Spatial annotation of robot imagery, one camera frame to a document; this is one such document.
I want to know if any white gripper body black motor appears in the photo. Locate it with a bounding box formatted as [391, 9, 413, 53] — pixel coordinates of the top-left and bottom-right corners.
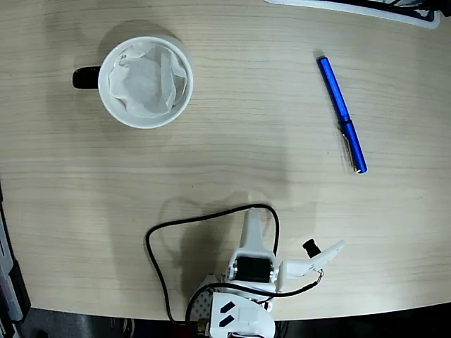
[222, 256, 282, 293]

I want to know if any blue pen with metal clip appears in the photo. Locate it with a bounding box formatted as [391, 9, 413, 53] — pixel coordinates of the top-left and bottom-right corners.
[316, 56, 368, 175]

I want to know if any crumpled white tissue paper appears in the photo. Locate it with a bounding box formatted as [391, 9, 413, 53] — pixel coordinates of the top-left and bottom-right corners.
[108, 41, 189, 119]

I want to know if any white framed flat device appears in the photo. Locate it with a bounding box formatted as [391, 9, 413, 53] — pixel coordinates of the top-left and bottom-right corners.
[264, 0, 441, 30]

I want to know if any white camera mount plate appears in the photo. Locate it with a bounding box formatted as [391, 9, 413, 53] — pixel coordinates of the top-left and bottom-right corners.
[278, 240, 345, 293]

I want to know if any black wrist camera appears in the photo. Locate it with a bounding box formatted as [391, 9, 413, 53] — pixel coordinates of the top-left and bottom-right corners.
[302, 238, 322, 259]

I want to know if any white perforated base plate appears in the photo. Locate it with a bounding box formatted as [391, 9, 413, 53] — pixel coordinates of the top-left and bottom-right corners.
[190, 273, 220, 320]

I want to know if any black camera cable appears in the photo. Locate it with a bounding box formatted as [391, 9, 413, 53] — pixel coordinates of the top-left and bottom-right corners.
[145, 203, 322, 324]

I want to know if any white mug with black handle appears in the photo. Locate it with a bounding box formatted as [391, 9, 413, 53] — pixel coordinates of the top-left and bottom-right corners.
[72, 35, 194, 130]

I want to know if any grey metal rail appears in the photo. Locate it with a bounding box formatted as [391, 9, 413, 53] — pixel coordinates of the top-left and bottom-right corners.
[0, 220, 24, 323]

